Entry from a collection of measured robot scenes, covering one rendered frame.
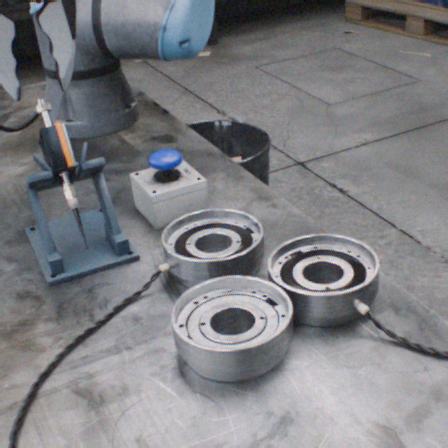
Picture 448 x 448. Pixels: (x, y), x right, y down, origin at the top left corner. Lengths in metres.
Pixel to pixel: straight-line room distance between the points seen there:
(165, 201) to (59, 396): 0.28
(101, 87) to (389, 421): 0.71
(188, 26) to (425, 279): 1.33
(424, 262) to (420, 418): 1.65
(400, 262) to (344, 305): 1.57
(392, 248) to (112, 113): 1.35
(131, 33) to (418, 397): 0.65
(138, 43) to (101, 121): 0.14
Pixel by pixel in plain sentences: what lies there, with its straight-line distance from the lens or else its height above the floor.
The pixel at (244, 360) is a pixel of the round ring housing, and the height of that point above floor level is 0.83.
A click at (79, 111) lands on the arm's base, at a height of 0.84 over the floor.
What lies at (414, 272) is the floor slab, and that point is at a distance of 2.14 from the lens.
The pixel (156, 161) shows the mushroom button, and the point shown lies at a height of 0.87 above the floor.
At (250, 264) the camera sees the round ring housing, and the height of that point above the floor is 0.82.
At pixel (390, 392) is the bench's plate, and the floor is 0.80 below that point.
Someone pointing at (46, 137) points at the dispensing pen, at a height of 0.93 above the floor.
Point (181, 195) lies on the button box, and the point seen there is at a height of 0.83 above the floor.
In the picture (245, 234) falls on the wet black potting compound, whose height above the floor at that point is 0.83.
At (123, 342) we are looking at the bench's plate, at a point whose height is 0.80.
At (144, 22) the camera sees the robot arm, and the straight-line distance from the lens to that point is 1.00.
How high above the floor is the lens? 1.20
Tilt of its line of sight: 32 degrees down
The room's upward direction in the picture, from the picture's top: 4 degrees counter-clockwise
